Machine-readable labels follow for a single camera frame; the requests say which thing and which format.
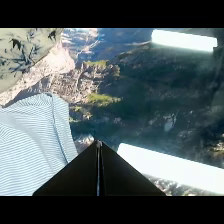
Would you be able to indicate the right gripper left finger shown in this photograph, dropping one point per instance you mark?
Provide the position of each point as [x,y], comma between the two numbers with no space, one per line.
[80,176]

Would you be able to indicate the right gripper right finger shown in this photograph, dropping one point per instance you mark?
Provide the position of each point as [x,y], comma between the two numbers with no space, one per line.
[120,176]

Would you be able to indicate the blue striped shirt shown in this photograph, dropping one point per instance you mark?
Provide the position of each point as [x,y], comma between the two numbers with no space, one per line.
[31,143]

